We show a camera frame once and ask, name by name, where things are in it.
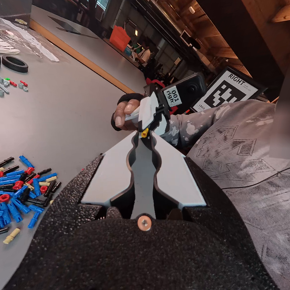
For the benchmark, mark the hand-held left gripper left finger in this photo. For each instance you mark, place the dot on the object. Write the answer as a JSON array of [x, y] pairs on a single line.
[[108, 179]]

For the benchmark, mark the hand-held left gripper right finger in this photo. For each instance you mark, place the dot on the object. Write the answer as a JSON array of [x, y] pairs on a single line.
[[179, 179]]

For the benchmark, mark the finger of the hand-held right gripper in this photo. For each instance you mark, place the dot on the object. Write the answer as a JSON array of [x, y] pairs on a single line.
[[162, 125], [148, 111]]

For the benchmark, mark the yellow toy axle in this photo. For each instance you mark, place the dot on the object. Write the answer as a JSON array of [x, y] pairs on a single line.
[[145, 133]]

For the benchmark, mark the person's right forearm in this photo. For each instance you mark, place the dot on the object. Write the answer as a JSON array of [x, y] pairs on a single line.
[[194, 124]]

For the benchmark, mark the grey desk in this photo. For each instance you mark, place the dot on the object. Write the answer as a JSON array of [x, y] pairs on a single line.
[[68, 113]]

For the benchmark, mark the person's right hand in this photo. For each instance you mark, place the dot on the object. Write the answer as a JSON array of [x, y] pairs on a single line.
[[123, 111]]

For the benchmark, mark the black-framed tag sign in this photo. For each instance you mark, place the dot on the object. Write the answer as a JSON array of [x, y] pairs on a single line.
[[228, 92]]

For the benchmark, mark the person's grey sweatshirt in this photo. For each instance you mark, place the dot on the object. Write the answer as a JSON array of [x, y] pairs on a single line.
[[249, 215]]

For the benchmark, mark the wood-edged grey table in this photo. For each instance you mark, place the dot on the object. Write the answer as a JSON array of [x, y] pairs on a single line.
[[90, 52]]

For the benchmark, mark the pile of small toy pins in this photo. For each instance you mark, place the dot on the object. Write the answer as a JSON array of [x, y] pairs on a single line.
[[20, 197]]

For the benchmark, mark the dark flat sheet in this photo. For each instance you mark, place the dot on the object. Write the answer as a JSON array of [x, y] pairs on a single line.
[[72, 28]]

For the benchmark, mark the crumpled clear plastic bags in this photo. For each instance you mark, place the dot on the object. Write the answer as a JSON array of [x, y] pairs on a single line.
[[38, 43]]

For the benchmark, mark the cluster of mixed toy parts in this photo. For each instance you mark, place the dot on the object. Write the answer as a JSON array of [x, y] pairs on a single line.
[[13, 85]]

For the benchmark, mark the black rubber toy tire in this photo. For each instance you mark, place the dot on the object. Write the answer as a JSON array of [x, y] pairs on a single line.
[[13, 69]]

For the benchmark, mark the striped sticker sheet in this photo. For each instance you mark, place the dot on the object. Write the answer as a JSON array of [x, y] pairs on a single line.
[[9, 46]]

